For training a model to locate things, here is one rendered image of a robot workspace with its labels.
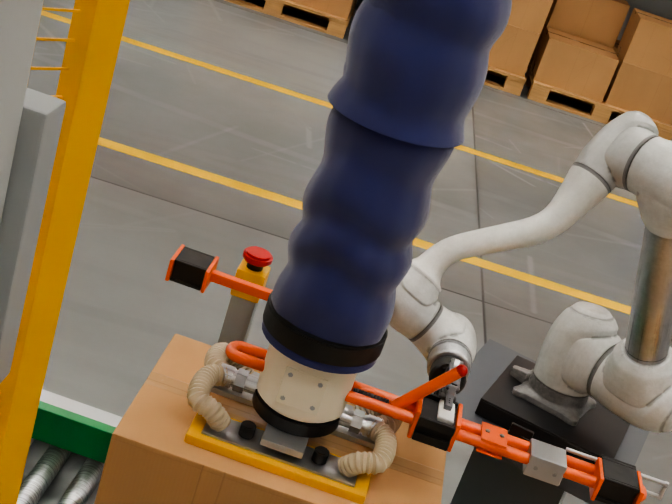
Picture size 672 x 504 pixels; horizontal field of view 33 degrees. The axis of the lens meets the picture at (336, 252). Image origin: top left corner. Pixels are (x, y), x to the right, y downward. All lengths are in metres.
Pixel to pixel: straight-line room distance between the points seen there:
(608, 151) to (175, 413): 1.06
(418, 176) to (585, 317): 1.09
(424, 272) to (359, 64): 0.65
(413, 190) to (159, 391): 0.65
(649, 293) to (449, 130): 0.90
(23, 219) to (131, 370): 2.95
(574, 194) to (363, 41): 0.81
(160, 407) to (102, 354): 1.92
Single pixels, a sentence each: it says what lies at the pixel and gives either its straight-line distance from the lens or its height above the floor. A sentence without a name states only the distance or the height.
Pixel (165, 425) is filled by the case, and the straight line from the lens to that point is 2.09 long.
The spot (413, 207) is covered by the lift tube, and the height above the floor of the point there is 1.48.
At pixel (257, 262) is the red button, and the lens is 2.56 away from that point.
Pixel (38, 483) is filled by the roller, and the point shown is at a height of 0.55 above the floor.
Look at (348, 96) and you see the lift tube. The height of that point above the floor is 1.63.
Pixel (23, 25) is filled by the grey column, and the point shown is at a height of 1.85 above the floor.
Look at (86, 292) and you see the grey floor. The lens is 4.39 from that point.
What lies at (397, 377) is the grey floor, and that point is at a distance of 4.45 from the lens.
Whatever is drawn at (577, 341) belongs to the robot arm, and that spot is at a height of 1.00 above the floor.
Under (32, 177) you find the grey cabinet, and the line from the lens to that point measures 1.04.
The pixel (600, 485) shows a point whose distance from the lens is 2.13.
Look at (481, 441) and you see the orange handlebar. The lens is 2.10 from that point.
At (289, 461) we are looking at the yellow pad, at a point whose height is 0.97.
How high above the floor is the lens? 2.13
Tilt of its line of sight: 24 degrees down
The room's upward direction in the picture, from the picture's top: 18 degrees clockwise
